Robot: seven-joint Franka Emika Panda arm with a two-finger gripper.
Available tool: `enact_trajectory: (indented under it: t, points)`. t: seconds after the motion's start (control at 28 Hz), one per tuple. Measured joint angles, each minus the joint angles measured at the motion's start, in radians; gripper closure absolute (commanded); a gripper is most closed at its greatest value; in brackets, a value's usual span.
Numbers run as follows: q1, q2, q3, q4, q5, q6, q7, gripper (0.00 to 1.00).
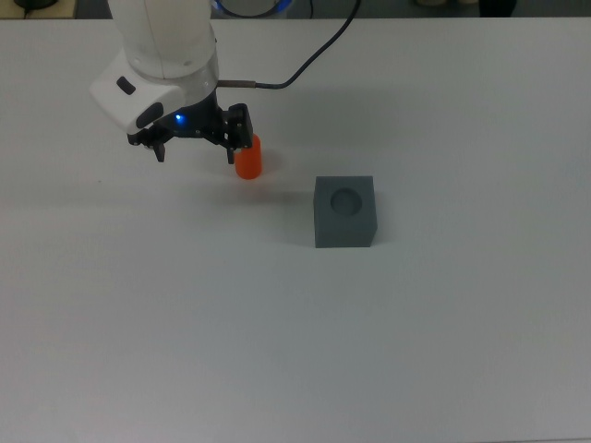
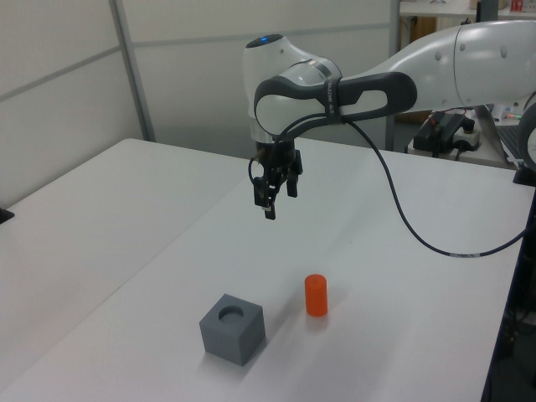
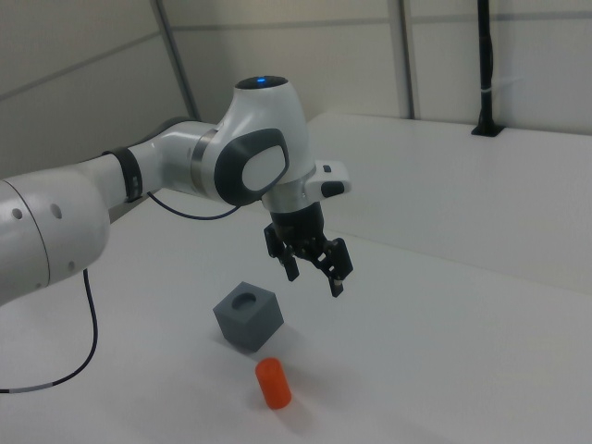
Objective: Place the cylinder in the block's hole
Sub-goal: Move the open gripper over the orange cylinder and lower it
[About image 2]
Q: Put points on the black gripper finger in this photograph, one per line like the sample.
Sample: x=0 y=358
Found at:
x=292 y=186
x=268 y=197

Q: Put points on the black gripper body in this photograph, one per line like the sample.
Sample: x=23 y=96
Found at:
x=289 y=159

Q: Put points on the orange cylinder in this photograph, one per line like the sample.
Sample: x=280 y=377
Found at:
x=316 y=295

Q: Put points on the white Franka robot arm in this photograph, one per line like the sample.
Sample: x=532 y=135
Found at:
x=419 y=54

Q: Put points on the grey block with round hole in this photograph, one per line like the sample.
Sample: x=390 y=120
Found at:
x=234 y=335

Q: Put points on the brown cardboard box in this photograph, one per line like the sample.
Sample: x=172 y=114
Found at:
x=412 y=117

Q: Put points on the silver laptop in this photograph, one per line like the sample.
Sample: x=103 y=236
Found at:
x=496 y=134

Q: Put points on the black mount block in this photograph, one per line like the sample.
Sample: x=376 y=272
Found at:
x=525 y=176

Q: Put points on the black camera stand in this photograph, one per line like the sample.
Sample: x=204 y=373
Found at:
x=515 y=314

